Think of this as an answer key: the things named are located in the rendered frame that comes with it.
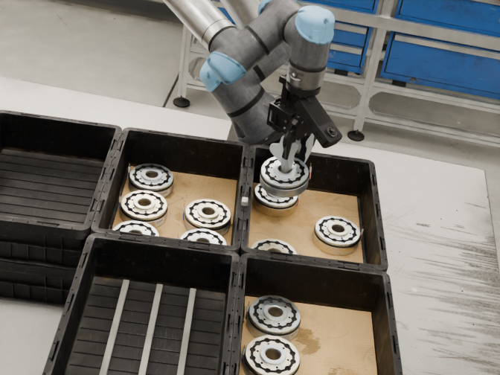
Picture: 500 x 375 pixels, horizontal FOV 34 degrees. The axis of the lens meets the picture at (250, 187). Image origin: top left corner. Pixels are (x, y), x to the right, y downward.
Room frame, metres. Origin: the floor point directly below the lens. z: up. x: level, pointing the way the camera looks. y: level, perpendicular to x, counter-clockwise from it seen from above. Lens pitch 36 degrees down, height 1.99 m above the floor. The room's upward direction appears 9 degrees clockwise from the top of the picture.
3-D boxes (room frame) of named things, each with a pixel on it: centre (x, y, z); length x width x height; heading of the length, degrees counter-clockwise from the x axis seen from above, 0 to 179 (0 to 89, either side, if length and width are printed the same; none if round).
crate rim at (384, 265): (1.47, -0.14, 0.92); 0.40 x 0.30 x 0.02; 3
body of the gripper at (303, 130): (1.51, -0.07, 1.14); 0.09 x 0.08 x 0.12; 51
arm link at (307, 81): (1.50, -0.07, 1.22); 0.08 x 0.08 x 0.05
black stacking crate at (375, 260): (1.47, -0.14, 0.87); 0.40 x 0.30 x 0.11; 3
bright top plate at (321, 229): (1.47, -0.21, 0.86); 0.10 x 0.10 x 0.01
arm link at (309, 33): (1.50, -0.07, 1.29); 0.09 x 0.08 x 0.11; 35
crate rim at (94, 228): (1.45, 0.16, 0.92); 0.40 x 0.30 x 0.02; 3
